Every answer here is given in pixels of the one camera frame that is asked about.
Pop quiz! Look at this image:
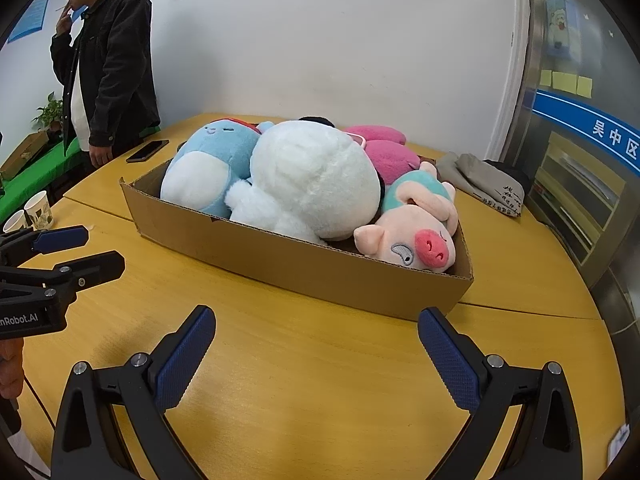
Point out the green tablecloth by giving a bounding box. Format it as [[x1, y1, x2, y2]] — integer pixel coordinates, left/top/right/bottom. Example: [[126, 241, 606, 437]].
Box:
[[0, 137, 84, 222]]

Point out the blue wall poster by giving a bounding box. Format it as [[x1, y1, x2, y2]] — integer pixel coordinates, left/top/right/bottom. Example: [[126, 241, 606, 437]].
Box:
[[7, 0, 56, 44]]

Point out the person's left hand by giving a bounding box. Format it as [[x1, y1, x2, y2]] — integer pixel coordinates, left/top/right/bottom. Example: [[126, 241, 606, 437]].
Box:
[[0, 339, 25, 402]]

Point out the white power strip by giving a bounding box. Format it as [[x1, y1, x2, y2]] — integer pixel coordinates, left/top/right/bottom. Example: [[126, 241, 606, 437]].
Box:
[[435, 152, 526, 219]]

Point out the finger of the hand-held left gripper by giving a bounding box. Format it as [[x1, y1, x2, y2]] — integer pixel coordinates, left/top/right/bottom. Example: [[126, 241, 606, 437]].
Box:
[[0, 251, 126, 307], [0, 226, 90, 267]]

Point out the pink pig plush toy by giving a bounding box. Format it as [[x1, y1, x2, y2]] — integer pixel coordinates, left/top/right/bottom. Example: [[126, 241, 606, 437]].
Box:
[[353, 168, 459, 274]]

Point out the polar bear poster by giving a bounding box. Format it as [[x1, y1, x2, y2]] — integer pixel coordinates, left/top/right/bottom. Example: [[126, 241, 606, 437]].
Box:
[[544, 0, 584, 59]]

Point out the potted green plant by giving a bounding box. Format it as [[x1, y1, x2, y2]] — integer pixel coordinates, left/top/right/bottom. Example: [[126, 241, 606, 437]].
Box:
[[30, 91, 66, 134]]

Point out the small flat cardboard box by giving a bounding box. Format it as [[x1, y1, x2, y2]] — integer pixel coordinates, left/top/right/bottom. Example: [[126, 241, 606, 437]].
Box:
[[0, 131, 50, 181]]

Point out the black smartphone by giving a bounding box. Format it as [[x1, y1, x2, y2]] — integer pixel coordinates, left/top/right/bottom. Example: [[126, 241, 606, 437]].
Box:
[[126, 139, 170, 164]]

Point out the printed paper cup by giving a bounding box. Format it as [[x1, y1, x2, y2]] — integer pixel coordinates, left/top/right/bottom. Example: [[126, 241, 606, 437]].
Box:
[[23, 190, 55, 231], [2, 209, 27, 234]]

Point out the white plush toy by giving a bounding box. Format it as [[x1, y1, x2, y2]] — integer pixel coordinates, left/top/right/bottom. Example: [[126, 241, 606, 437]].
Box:
[[223, 115, 384, 246]]

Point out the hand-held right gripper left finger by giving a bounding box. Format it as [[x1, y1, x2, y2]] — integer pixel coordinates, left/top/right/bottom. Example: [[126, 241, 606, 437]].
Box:
[[51, 304, 217, 480]]

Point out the blue plush toy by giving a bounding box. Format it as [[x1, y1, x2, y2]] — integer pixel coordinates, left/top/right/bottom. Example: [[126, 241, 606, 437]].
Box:
[[160, 117, 264, 221]]

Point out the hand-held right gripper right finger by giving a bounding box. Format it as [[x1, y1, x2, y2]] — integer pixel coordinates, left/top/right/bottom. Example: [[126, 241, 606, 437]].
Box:
[[418, 307, 584, 480]]

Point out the blue door banner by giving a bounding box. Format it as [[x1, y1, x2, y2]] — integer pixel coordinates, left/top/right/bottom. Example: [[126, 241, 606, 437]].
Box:
[[531, 88, 640, 177]]

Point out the metal framed glass door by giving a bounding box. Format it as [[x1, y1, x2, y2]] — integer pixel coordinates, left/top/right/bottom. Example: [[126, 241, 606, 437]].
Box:
[[487, 0, 640, 346]]

